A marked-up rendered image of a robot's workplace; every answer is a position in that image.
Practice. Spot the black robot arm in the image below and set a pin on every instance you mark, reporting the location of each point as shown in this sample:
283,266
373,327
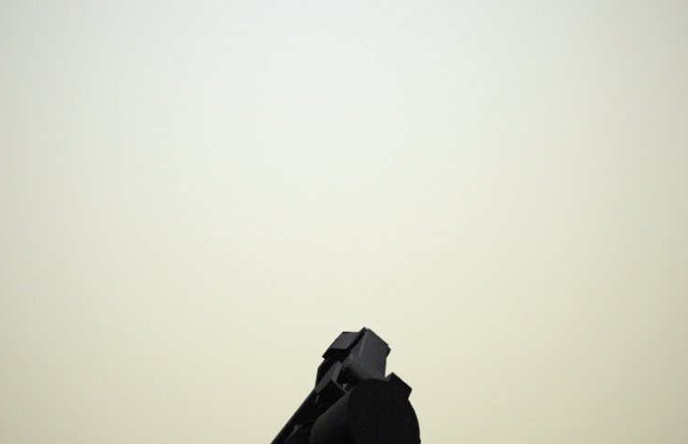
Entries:
353,401

